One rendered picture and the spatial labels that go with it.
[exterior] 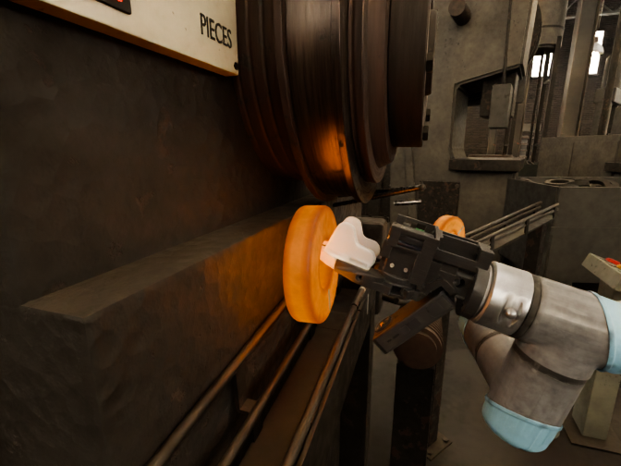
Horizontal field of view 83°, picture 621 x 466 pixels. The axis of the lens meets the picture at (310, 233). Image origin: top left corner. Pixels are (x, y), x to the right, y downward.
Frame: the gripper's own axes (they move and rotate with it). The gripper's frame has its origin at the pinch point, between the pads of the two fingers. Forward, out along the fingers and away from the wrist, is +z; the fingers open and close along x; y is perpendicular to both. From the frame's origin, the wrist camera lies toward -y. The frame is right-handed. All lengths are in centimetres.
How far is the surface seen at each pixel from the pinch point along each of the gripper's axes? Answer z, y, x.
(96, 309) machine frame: 7.0, 1.3, 26.6
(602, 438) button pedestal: -95, -62, -82
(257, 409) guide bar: -1.1, -15.9, 12.2
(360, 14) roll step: 1.9, 27.6, -0.4
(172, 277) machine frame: 6.6, 1.1, 19.7
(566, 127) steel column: -263, 117, -871
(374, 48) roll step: 0.1, 25.2, -3.5
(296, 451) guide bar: -7.1, -13.7, 16.6
